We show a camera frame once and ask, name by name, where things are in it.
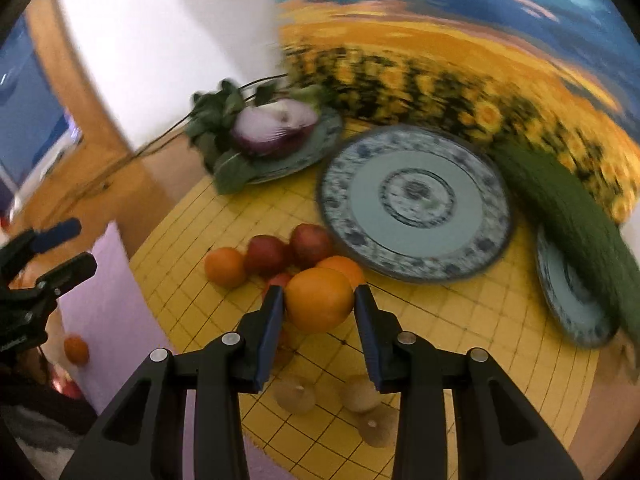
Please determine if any sunflower field painting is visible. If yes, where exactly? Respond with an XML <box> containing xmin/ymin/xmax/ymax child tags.
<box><xmin>277</xmin><ymin>0</ymin><xmax>639</xmax><ymax>223</ymax></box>

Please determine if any black cable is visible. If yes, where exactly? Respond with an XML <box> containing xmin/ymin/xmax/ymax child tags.
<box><xmin>49</xmin><ymin>71</ymin><xmax>289</xmax><ymax>212</ymax></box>

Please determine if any red apple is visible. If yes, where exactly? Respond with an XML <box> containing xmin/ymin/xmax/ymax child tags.
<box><xmin>262</xmin><ymin>272</ymin><xmax>293</xmax><ymax>298</ymax></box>
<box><xmin>244</xmin><ymin>235</ymin><xmax>292</xmax><ymax>278</ymax></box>
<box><xmin>290</xmin><ymin>223</ymin><xmax>334</xmax><ymax>269</ymax></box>

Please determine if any small blue plate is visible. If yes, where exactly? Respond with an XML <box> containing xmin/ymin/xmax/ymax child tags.
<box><xmin>536</xmin><ymin>226</ymin><xmax>618</xmax><ymax>349</ymax></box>

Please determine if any halved red onion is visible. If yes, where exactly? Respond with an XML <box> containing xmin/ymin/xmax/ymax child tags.
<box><xmin>231</xmin><ymin>99</ymin><xmax>319</xmax><ymax>157</ymax></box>

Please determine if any large blue patterned plate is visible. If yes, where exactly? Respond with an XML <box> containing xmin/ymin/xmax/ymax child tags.
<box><xmin>317</xmin><ymin>125</ymin><xmax>513</xmax><ymax>283</ymax></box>

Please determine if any green leafy vegetable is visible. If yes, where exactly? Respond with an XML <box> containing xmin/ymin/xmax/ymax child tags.
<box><xmin>184</xmin><ymin>74</ymin><xmax>328</xmax><ymax>195</ymax></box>

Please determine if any red apple back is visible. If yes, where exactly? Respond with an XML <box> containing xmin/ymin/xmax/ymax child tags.
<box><xmin>290</xmin><ymin>223</ymin><xmax>334</xmax><ymax>269</ymax></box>

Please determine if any green cucumber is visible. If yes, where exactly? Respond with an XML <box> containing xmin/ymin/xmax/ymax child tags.
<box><xmin>489</xmin><ymin>141</ymin><xmax>639</xmax><ymax>344</ymax></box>

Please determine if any purple fluffy towel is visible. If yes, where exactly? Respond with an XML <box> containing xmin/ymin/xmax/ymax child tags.
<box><xmin>56</xmin><ymin>220</ymin><xmax>296</xmax><ymax>480</ymax></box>

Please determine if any blue plate under vegetables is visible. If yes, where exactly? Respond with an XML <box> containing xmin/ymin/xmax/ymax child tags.
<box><xmin>247</xmin><ymin>107</ymin><xmax>344</xmax><ymax>185</ymax></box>

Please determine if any brown kiwi front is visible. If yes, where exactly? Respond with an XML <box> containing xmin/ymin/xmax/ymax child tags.
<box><xmin>341</xmin><ymin>375</ymin><xmax>382</xmax><ymax>414</ymax></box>

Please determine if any orange back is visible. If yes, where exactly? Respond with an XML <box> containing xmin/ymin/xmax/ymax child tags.
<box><xmin>316</xmin><ymin>255</ymin><xmax>367</xmax><ymax>289</ymax></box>

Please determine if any orange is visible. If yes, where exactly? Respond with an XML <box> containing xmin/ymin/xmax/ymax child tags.
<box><xmin>204</xmin><ymin>247</ymin><xmax>247</xmax><ymax>289</ymax></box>
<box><xmin>316</xmin><ymin>255</ymin><xmax>367</xmax><ymax>289</ymax></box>
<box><xmin>284</xmin><ymin>268</ymin><xmax>354</xmax><ymax>334</ymax></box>
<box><xmin>63</xmin><ymin>335</ymin><xmax>90</xmax><ymax>367</ymax></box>

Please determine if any brown kiwi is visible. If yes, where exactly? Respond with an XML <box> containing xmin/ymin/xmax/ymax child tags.
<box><xmin>273</xmin><ymin>376</ymin><xmax>316</xmax><ymax>415</ymax></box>
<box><xmin>358</xmin><ymin>404</ymin><xmax>399</xmax><ymax>448</ymax></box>
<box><xmin>341</xmin><ymin>375</ymin><xmax>382</xmax><ymax>414</ymax></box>

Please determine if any white fluffy blanket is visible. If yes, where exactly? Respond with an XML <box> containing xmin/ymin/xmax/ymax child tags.
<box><xmin>1</xmin><ymin>406</ymin><xmax>82</xmax><ymax>479</ymax></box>

